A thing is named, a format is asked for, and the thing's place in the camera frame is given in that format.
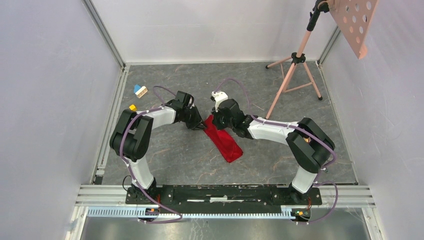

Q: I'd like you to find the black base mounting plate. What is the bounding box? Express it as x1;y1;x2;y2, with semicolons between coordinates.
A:
125;184;323;214

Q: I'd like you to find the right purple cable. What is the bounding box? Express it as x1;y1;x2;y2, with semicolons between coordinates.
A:
213;77;339;226

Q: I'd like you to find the yellow toy cube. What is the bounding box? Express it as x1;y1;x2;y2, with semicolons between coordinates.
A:
129;104;137;112

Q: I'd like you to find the red cloth napkin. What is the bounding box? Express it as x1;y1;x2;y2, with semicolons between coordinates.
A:
203;114;243;163

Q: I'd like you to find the iridescent spoon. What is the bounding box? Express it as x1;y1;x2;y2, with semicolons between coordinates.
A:
303;137;312;144

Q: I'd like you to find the blue white toy block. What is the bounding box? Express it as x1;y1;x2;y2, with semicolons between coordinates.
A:
133;84;148;98

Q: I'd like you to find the pink perforated board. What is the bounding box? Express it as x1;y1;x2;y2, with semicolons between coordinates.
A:
329;0;379;60

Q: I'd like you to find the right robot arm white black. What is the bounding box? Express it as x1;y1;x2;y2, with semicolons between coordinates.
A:
211;96;335;204

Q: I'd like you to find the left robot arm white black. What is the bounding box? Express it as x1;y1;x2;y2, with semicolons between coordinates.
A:
109;91;207;204

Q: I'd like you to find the pink tripod stand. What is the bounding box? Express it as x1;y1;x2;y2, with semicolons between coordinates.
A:
265;0;331;119

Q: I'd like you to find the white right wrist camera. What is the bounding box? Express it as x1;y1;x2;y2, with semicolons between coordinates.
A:
211;91;229;112

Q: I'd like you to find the white slotted cable duct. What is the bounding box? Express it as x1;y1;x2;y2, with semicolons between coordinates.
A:
87;206;295;220

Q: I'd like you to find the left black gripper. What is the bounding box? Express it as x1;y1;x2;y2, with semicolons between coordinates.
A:
182;105;208;131

